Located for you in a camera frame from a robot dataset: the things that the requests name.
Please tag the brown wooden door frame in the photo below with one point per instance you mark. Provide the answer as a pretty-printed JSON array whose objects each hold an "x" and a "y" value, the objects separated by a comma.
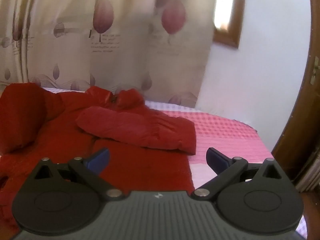
[{"x": 295, "y": 120}]

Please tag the red padded jacket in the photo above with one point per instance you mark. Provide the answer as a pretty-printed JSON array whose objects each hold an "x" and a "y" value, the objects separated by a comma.
[{"x": 50, "y": 130}]

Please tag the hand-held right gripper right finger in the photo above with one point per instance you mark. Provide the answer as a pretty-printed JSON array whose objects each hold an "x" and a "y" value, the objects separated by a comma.
[{"x": 215, "y": 158}]

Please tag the white radiator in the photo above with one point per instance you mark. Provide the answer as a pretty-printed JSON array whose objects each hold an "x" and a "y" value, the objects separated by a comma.
[{"x": 311, "y": 172}]

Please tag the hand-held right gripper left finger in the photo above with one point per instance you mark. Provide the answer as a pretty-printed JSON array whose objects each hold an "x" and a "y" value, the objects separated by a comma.
[{"x": 100, "y": 158}]

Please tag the wooden framed window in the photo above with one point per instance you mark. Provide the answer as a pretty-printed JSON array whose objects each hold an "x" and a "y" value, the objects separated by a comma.
[{"x": 228, "y": 17}]

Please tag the pink checked bed cover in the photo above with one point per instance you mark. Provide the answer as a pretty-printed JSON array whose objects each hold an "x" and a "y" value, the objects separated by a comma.
[{"x": 225, "y": 130}]

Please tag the brass door hinge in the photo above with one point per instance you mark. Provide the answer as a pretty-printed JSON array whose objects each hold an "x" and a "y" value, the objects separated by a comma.
[{"x": 316, "y": 67}]

